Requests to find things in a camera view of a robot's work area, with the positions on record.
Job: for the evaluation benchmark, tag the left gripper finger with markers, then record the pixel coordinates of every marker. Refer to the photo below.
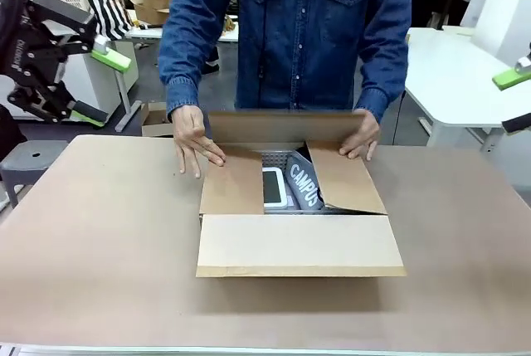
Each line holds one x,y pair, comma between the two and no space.
58,103
70,20

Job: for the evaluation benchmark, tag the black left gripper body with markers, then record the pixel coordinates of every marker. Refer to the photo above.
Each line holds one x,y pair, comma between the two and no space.
25,53

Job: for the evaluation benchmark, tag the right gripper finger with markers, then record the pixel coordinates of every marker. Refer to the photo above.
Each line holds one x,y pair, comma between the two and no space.
516,76
518,123

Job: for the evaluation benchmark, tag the large cardboard box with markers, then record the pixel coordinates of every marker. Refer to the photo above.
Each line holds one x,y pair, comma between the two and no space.
298,244

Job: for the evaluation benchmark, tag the person's left forearm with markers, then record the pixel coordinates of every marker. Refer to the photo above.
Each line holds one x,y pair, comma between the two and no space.
386,86

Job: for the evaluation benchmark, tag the person's right forearm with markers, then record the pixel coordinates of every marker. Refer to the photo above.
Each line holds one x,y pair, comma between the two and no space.
180,82

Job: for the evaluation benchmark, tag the open brown cardboard box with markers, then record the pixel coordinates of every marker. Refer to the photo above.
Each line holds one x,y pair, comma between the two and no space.
149,5

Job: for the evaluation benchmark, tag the small cardboard box on floor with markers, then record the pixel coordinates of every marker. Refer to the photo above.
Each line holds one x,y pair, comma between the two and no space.
155,121

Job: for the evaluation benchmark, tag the person's right hand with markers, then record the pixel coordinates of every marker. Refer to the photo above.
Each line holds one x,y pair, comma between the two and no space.
191,132

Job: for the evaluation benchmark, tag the person's left hand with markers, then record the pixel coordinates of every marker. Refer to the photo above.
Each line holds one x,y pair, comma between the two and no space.
369,132

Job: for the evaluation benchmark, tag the white cabinet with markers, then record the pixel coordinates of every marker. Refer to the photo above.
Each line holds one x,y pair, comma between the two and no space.
91,82

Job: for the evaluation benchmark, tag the black white striped bag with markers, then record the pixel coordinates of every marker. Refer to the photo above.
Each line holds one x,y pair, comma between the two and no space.
110,11

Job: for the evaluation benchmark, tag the grey plastic stool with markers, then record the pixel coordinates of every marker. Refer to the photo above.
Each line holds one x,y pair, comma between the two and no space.
29,157

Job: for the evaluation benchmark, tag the person in denim shirt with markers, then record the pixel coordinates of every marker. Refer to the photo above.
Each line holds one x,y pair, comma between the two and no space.
298,40

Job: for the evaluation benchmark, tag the grey Campus notebook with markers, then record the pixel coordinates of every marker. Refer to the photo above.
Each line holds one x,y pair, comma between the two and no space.
305,190

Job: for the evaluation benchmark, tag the white tablet with dark screen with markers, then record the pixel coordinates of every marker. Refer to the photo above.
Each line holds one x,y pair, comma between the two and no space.
274,188

